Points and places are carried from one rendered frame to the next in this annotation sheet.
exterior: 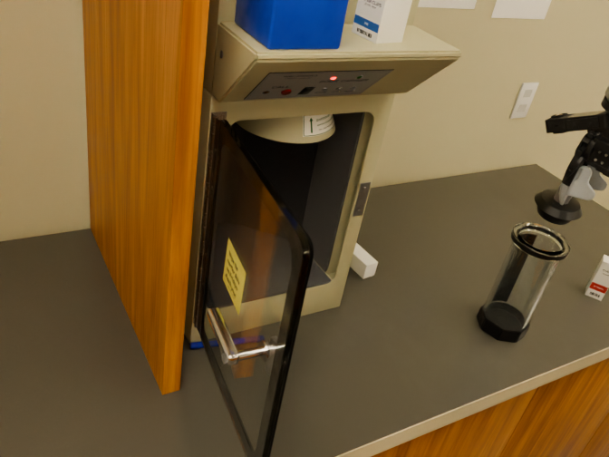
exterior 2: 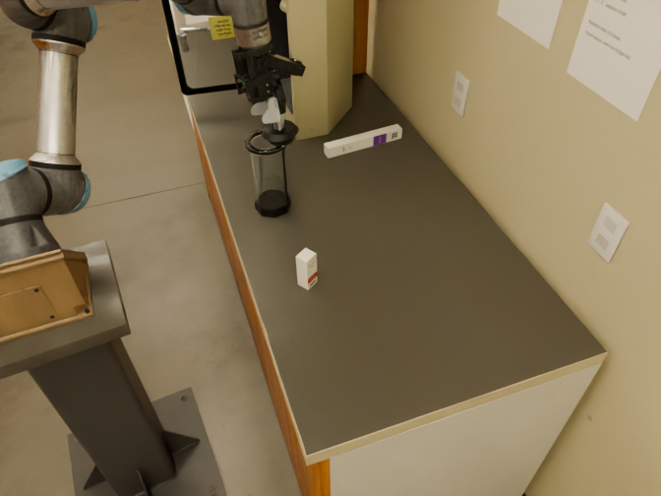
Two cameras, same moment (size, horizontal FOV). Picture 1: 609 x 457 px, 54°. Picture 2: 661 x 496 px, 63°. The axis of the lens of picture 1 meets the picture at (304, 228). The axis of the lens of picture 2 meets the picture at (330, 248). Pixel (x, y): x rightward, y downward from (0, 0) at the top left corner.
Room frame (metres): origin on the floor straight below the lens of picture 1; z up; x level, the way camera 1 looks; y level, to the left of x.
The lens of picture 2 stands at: (1.48, -1.55, 1.94)
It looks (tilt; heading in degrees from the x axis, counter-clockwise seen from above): 44 degrees down; 107
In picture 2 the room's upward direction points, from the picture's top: 1 degrees counter-clockwise
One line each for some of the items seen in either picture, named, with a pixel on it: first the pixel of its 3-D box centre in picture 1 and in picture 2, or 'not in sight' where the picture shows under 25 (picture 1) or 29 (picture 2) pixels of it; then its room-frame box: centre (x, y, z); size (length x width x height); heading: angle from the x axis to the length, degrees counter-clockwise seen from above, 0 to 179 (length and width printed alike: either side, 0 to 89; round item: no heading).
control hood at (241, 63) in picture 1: (339, 72); not in sight; (0.81, 0.00, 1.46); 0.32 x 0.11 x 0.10; 125
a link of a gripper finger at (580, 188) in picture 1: (578, 189); (262, 108); (1.00, -0.47, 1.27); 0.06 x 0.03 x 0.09; 52
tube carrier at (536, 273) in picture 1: (521, 282); (270, 173); (0.99, -0.44, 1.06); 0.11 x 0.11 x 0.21
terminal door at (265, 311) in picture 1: (239, 298); (216, 34); (0.62, 0.07, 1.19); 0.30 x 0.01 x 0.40; 30
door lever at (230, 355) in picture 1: (236, 334); not in sight; (0.54, 0.06, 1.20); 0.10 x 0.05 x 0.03; 30
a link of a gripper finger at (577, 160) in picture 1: (578, 162); not in sight; (1.01, -0.46, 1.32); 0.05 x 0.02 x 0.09; 142
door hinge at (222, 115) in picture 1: (208, 230); not in sight; (0.76, 0.14, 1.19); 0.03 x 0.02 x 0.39; 125
